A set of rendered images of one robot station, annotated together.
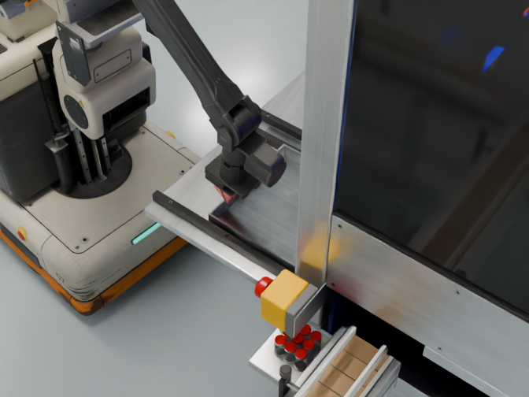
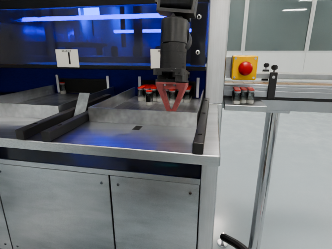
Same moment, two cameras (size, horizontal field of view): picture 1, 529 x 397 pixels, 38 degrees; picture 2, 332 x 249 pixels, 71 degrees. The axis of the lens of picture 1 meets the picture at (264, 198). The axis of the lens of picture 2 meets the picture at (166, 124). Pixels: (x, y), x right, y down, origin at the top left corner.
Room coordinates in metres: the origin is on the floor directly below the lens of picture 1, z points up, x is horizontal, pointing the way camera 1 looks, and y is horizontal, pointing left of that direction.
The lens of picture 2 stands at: (1.30, 0.53, 1.04)
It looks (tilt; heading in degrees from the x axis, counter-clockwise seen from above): 17 degrees down; 244
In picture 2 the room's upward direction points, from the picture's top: straight up
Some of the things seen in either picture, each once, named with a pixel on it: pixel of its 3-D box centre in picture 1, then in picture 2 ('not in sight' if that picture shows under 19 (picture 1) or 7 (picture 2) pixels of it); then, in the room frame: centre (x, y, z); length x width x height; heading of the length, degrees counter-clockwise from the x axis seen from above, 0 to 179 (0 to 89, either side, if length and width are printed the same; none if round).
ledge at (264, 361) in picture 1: (300, 358); (243, 103); (0.71, -0.06, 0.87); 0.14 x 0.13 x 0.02; 53
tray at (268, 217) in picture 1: (312, 219); (157, 102); (1.02, -0.10, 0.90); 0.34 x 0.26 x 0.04; 53
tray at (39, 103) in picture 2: not in sight; (56, 98); (1.29, -0.31, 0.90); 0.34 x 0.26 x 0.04; 53
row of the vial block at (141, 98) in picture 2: not in sight; (163, 94); (0.97, -0.17, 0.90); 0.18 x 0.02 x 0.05; 142
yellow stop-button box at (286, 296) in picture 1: (287, 302); (243, 67); (0.75, -0.04, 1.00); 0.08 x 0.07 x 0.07; 53
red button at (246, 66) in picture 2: (267, 289); (245, 68); (0.78, 0.00, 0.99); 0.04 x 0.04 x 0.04; 53
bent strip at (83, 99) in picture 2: (290, 133); (70, 109); (1.27, -0.06, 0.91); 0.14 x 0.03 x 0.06; 52
